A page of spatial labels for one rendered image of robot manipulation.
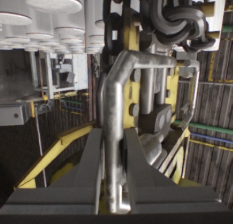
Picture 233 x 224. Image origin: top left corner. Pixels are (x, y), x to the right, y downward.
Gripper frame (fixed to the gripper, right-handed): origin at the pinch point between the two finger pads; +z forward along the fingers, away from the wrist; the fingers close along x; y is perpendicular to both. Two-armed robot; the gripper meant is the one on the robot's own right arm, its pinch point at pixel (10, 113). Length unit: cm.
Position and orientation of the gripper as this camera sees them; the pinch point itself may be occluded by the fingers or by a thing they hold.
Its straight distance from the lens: 27.0
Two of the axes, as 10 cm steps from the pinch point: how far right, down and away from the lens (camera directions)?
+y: 0.1, -9.7, -2.6
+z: 9.8, -0.4, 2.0
